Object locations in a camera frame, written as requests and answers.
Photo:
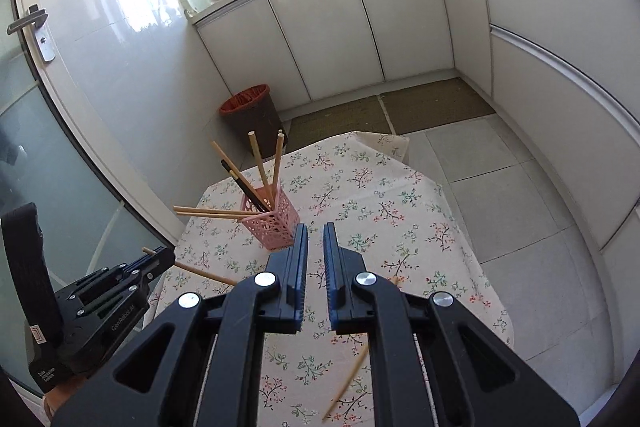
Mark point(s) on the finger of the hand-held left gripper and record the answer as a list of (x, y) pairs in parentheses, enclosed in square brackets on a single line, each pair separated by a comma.
[(115, 279)]

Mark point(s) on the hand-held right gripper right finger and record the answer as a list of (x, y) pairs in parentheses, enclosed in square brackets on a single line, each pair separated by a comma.
[(330, 269)]

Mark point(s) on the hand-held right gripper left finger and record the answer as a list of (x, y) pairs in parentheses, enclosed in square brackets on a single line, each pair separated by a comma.
[(300, 269)]

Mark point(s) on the pink perforated utensil holder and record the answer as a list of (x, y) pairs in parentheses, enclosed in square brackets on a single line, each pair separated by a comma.
[(275, 227)]

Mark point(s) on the black chopstick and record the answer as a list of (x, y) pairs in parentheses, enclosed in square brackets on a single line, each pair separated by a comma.
[(245, 184)]

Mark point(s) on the person's left forearm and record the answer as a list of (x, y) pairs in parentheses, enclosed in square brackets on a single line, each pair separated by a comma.
[(62, 397)]

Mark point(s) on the floral tablecloth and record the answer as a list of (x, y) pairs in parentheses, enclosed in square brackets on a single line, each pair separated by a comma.
[(360, 207)]

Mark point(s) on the frosted glass door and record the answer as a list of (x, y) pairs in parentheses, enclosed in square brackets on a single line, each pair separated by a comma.
[(65, 167)]

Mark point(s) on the brown floor mat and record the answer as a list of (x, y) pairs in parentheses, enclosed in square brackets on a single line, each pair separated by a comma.
[(435, 104), (340, 119)]

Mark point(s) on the brown trash bin red bag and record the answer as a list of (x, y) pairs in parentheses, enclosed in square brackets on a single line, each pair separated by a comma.
[(250, 122)]

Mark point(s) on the long white base cabinet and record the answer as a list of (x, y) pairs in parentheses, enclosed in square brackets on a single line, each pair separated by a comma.
[(325, 32)]

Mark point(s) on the white corner base cabinet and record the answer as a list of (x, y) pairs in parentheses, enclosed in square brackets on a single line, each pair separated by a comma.
[(550, 7)]

